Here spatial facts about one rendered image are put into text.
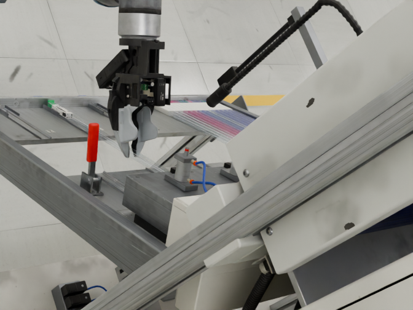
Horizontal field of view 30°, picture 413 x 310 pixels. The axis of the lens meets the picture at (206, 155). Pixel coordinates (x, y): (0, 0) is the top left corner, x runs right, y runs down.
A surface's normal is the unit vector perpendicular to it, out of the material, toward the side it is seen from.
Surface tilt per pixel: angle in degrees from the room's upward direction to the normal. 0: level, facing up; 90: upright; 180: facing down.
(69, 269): 0
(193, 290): 90
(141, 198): 90
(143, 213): 90
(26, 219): 0
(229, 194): 0
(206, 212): 90
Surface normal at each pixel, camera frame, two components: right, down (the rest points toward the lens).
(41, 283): 0.56, -0.46
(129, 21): -0.34, 0.11
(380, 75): -0.75, 0.06
